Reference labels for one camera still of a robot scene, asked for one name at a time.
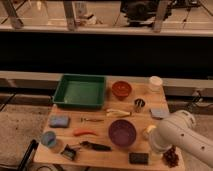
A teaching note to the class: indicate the orange carrot toy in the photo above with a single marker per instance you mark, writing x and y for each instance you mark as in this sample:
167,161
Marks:
84,132

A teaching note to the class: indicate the small brass spoon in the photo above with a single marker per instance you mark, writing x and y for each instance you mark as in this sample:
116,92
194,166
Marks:
90,120

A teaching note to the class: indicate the blue sponge block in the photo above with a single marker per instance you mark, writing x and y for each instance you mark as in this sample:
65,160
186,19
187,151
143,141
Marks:
59,121

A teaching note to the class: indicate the orange-red bowl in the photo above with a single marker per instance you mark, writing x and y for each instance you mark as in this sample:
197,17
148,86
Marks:
121,89

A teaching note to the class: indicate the yellow-red apple toy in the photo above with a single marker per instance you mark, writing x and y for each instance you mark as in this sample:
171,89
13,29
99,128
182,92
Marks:
147,131

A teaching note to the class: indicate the blue plastic cup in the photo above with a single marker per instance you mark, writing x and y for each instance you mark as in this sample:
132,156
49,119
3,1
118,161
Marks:
48,139

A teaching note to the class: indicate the blue-grey sponge pad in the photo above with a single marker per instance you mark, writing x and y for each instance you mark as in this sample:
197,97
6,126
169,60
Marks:
159,113

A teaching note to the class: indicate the black binder clip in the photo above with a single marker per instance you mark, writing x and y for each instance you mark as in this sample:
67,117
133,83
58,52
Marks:
70,152

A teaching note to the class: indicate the green plastic tray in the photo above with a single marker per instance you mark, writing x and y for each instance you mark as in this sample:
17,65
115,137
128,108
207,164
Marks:
80,91

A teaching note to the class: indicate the peeled banana toy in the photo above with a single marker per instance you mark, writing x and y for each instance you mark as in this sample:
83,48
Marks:
117,113

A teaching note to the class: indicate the black eraser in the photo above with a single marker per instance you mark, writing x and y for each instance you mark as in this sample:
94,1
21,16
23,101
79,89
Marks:
138,158

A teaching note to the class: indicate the dark red grape bunch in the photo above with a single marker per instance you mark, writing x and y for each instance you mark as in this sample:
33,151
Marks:
170,157

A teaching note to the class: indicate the small metal cup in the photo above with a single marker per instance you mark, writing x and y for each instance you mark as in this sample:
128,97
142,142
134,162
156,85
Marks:
139,104

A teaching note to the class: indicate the wooden board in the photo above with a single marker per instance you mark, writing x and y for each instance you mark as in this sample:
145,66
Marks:
118,157

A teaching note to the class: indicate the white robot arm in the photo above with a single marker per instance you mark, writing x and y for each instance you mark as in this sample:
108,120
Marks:
178,129

